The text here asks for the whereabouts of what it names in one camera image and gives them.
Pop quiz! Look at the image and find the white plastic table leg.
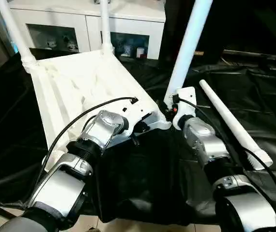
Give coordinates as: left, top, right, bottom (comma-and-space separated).
99, 0, 114, 55
163, 0, 214, 111
0, 0, 38, 69
199, 80, 274, 171

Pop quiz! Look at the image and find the white plastic table top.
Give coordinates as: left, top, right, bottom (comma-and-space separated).
22, 48, 172, 173

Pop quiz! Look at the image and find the black table mat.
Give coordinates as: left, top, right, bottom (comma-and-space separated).
0, 48, 276, 227

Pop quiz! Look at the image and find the white glass-door cabinet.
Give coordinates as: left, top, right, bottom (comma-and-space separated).
7, 0, 167, 60

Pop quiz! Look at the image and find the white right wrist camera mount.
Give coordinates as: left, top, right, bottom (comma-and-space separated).
171, 87, 198, 131

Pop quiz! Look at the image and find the black metal table frame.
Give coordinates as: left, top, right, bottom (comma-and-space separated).
0, 205, 17, 221

